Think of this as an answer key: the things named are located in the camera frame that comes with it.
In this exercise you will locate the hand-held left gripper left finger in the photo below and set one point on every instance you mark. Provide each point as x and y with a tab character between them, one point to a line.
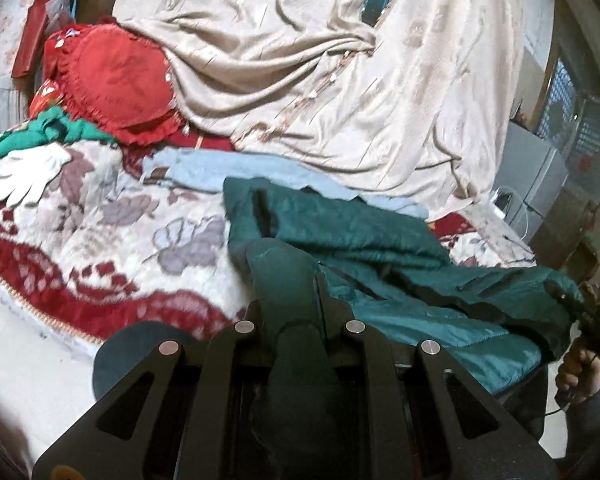
250	322

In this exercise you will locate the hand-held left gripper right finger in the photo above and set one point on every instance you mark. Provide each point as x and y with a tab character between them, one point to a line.
327	305

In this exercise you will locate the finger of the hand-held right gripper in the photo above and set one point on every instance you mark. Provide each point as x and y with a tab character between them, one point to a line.
572	305

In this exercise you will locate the green puffer jacket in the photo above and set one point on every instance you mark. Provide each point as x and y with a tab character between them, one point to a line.
380	240

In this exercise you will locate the person's right hand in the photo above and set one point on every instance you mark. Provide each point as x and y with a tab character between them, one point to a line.
587	380

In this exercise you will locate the grey cabinet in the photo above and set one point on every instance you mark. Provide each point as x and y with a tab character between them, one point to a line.
540	175

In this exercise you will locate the light blue cloth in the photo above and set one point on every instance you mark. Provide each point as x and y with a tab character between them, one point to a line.
205	170

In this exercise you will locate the floral red white blanket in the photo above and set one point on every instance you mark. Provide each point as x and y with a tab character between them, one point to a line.
105	240

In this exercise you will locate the beige satin blanket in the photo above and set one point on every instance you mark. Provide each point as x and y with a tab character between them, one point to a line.
280	35

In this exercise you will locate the bright green cloth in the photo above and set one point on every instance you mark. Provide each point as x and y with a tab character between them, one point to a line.
50	127

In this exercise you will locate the red heart-shaped frilled pillow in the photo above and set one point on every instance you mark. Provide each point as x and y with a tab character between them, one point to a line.
115	75

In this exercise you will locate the red long box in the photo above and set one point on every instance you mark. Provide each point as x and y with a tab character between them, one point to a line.
30	40

